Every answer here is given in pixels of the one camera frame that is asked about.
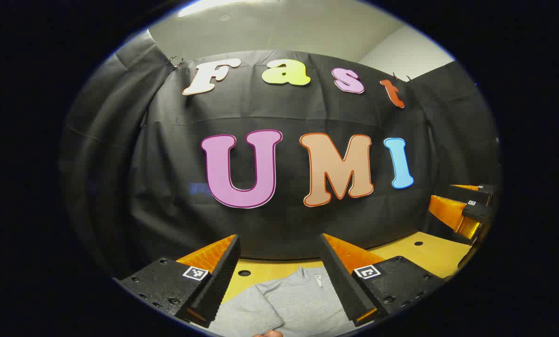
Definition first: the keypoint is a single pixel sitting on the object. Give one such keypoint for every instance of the grey sweatshirt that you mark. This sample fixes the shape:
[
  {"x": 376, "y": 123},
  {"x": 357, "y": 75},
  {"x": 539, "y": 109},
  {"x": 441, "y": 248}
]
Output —
[{"x": 302, "y": 304}]

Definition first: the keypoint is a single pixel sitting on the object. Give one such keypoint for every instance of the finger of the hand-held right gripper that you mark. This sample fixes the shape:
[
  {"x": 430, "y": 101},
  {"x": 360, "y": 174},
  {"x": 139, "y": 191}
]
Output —
[
  {"x": 485, "y": 189},
  {"x": 447, "y": 210}
]

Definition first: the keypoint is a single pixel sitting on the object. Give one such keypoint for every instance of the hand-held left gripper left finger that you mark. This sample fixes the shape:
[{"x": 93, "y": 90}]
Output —
[{"x": 221, "y": 281}]

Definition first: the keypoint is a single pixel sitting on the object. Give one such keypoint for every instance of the black backdrop cloth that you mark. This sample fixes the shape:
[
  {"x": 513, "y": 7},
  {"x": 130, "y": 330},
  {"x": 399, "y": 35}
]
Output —
[{"x": 167, "y": 164}]

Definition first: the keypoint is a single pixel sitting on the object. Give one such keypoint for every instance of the metal cloth clip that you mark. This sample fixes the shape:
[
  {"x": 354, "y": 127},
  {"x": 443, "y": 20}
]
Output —
[
  {"x": 180, "y": 62},
  {"x": 394, "y": 76}
]

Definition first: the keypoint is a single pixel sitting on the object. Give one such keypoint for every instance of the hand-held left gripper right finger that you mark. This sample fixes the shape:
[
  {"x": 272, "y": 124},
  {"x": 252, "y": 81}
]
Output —
[{"x": 342, "y": 285}]

